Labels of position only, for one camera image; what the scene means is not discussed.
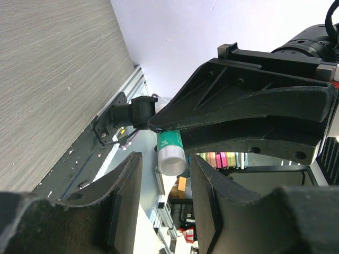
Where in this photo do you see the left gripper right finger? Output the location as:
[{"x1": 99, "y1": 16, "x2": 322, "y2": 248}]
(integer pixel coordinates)
[{"x1": 190, "y1": 155, "x2": 338, "y2": 253}]

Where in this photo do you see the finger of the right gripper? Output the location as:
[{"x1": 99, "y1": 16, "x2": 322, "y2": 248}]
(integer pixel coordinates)
[{"x1": 181, "y1": 116, "x2": 326, "y2": 165}]

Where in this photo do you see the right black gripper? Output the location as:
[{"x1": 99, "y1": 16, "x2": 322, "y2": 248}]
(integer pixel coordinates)
[{"x1": 148, "y1": 25, "x2": 338, "y2": 138}]

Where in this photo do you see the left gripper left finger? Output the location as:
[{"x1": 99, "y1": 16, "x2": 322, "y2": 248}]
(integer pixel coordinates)
[{"x1": 1, "y1": 152, "x2": 142, "y2": 253}]

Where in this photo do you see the white glue stick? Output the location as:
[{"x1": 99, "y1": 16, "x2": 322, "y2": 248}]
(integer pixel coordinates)
[{"x1": 157, "y1": 131, "x2": 186, "y2": 177}]

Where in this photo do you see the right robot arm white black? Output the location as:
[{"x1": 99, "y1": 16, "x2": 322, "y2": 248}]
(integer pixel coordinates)
[{"x1": 110, "y1": 23, "x2": 338, "y2": 165}]

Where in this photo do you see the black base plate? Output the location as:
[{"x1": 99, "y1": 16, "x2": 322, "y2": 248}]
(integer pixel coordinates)
[{"x1": 31, "y1": 91, "x2": 128, "y2": 202}]

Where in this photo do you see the white slotted cable duct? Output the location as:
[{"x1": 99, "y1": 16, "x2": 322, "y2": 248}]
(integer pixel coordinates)
[{"x1": 92, "y1": 143, "x2": 120, "y2": 182}]

